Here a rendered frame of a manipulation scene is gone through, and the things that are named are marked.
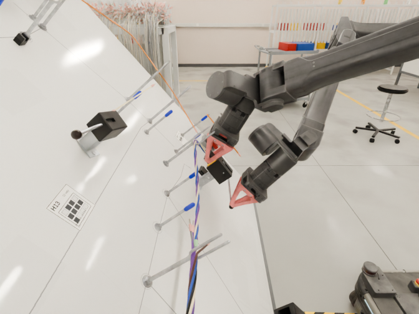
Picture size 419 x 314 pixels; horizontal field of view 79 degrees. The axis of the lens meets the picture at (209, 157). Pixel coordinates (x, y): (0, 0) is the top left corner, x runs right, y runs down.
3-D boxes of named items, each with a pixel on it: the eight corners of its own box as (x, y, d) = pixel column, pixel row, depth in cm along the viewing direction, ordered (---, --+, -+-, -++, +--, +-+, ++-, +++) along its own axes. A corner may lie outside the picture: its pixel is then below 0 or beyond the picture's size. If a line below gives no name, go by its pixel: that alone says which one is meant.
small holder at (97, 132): (41, 141, 35) (72, 110, 33) (86, 132, 44) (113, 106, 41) (62, 168, 36) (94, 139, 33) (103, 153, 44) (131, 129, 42)
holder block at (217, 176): (219, 184, 65) (232, 176, 64) (206, 168, 64) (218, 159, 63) (221, 177, 69) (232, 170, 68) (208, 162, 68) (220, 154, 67)
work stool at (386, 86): (346, 134, 365) (360, 85, 331) (370, 126, 390) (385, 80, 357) (386, 149, 323) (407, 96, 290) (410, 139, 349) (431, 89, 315)
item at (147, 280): (153, 278, 37) (230, 236, 33) (150, 290, 36) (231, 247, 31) (143, 272, 37) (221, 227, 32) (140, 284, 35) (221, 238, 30)
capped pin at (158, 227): (153, 227, 44) (190, 202, 41) (156, 222, 45) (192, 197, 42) (158, 233, 44) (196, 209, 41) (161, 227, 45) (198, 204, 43)
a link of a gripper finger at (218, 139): (193, 159, 61) (212, 126, 58) (198, 148, 68) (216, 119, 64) (217, 172, 62) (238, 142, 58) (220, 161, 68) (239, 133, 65)
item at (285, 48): (294, 99, 510) (304, 40, 457) (308, 108, 467) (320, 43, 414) (247, 103, 492) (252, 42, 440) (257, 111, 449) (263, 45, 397)
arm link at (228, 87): (287, 107, 52) (284, 68, 53) (250, 90, 44) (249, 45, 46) (242, 123, 60) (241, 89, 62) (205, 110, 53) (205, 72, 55)
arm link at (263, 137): (321, 137, 60) (308, 154, 68) (287, 104, 64) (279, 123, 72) (282, 164, 57) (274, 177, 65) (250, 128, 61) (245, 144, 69)
